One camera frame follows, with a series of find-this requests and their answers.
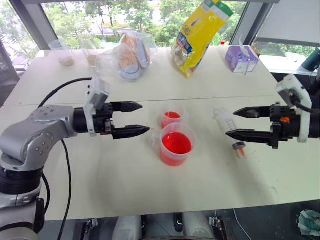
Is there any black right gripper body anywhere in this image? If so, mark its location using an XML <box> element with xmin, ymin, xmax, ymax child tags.
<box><xmin>268</xmin><ymin>101</ymin><xmax>301</xmax><ymax>150</ymax></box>

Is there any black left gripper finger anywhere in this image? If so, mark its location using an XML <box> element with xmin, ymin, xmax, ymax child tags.
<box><xmin>111</xmin><ymin>101</ymin><xmax>144</xmax><ymax>114</ymax></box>
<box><xmin>111</xmin><ymin>124</ymin><xmax>151</xmax><ymax>140</ymax></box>

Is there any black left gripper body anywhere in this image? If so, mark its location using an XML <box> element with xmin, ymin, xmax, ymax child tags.
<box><xmin>92</xmin><ymin>101</ymin><xmax>116</xmax><ymax>136</ymax></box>

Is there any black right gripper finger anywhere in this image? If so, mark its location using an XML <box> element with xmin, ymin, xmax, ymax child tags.
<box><xmin>225</xmin><ymin>128</ymin><xmax>273</xmax><ymax>146</ymax></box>
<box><xmin>232</xmin><ymin>105</ymin><xmax>272</xmax><ymax>119</ymax></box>

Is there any clear plastic syringe orange tip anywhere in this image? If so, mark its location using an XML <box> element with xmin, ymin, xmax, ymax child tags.
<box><xmin>212</xmin><ymin>107</ymin><xmax>249</xmax><ymax>160</ymax></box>

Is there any small clear cup red liquid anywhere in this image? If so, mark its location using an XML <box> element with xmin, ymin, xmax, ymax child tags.
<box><xmin>159</xmin><ymin>104</ymin><xmax>190</xmax><ymax>130</ymax></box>

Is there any large clear cup red liquid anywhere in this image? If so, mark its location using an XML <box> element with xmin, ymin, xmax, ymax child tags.
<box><xmin>151</xmin><ymin>122</ymin><xmax>199</xmax><ymax>167</ymax></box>

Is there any clear cup with grains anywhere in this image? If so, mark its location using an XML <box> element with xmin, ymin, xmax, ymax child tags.
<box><xmin>48</xmin><ymin>39</ymin><xmax>76</xmax><ymax>67</ymax></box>
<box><xmin>80</xmin><ymin>37</ymin><xmax>100</xmax><ymax>69</ymax></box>

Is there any clear bag with shoes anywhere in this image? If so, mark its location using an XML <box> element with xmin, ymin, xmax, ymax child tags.
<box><xmin>95</xmin><ymin>31</ymin><xmax>159</xmax><ymax>82</ymax></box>

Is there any purple tissue box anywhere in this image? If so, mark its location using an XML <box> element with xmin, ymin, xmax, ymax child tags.
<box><xmin>224</xmin><ymin>44</ymin><xmax>260</xmax><ymax>74</ymax></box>

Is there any yellow snack bag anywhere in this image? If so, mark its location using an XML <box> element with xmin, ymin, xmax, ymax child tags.
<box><xmin>170</xmin><ymin>0</ymin><xmax>235</xmax><ymax>80</ymax></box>

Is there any white rounded robot leg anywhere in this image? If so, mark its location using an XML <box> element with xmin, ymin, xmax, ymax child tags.
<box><xmin>113</xmin><ymin>214</ymin><xmax>143</xmax><ymax>240</ymax></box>
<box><xmin>181</xmin><ymin>211</ymin><xmax>215</xmax><ymax>240</ymax></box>

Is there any crumpled green white bag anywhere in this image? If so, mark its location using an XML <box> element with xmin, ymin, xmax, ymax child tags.
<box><xmin>296</xmin><ymin>209</ymin><xmax>320</xmax><ymax>237</ymax></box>

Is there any white roller blind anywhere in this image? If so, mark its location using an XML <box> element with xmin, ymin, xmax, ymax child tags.
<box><xmin>256</xmin><ymin>0</ymin><xmax>320</xmax><ymax>48</ymax></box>

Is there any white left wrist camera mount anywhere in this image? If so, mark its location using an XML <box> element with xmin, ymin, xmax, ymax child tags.
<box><xmin>83</xmin><ymin>76</ymin><xmax>111</xmax><ymax>137</ymax></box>

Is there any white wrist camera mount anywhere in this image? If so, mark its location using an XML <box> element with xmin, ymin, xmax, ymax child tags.
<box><xmin>83</xmin><ymin>76</ymin><xmax>111</xmax><ymax>137</ymax></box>
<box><xmin>275</xmin><ymin>73</ymin><xmax>313</xmax><ymax>144</ymax></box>

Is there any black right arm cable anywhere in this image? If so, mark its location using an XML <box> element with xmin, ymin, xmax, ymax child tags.
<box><xmin>289</xmin><ymin>91</ymin><xmax>320</xmax><ymax>114</ymax></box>

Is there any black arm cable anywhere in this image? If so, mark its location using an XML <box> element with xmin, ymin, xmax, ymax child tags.
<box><xmin>289</xmin><ymin>91</ymin><xmax>320</xmax><ymax>114</ymax></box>
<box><xmin>37</xmin><ymin>77</ymin><xmax>94</xmax><ymax>240</ymax></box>

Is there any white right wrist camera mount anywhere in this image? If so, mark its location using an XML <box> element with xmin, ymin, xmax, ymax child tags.
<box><xmin>275</xmin><ymin>73</ymin><xmax>313</xmax><ymax>144</ymax></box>

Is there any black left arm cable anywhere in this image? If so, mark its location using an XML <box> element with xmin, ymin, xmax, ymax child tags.
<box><xmin>37</xmin><ymin>77</ymin><xmax>94</xmax><ymax>240</ymax></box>

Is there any thin white floor cable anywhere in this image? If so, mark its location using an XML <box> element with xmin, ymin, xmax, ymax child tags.
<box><xmin>233</xmin><ymin>208</ymin><xmax>251</xmax><ymax>240</ymax></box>

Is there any grey window frame post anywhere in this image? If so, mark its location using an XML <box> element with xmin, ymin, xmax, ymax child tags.
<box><xmin>9</xmin><ymin>0</ymin><xmax>59</xmax><ymax>51</ymax></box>
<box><xmin>228</xmin><ymin>0</ymin><xmax>266</xmax><ymax>47</ymax></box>

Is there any metal strap buckle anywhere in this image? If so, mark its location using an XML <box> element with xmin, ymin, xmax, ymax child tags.
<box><xmin>208</xmin><ymin>216</ymin><xmax>228</xmax><ymax>235</ymax></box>
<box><xmin>83</xmin><ymin>218</ymin><xmax>99</xmax><ymax>235</ymax></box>

